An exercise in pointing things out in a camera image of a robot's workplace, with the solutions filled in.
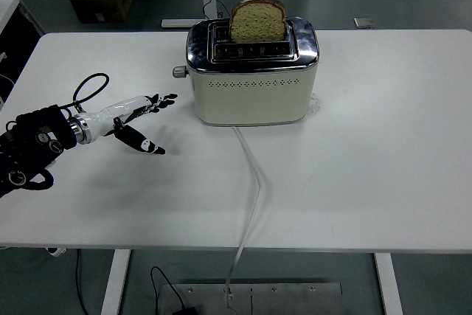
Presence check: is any cream toaster chrome top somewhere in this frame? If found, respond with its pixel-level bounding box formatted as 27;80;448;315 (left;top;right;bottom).
172;15;321;127

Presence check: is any white table leg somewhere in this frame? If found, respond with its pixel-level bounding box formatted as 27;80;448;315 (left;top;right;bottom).
372;252;405;315
100;249;132;315

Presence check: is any white toaster power cord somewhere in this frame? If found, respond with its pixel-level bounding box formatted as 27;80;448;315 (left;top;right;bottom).
223;125;266;315

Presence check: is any black cable with adapter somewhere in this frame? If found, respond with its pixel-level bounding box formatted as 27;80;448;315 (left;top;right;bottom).
149;266;199;315

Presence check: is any white side table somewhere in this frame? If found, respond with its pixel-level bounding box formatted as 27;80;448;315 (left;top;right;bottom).
0;0;20;35

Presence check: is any thin black floor cable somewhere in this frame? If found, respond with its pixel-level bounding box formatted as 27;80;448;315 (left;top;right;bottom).
74;248;90;315

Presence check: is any grey metal plate with screws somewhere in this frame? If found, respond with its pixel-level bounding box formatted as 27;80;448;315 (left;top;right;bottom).
162;282;343;315

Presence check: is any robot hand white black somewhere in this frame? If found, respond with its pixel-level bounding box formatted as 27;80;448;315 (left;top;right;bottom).
85;92;178;156

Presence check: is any brown bread slice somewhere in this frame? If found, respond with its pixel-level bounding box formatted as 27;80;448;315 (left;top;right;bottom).
229;0;288;44

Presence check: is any brown cardboard box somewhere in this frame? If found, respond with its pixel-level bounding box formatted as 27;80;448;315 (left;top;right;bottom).
69;0;134;24

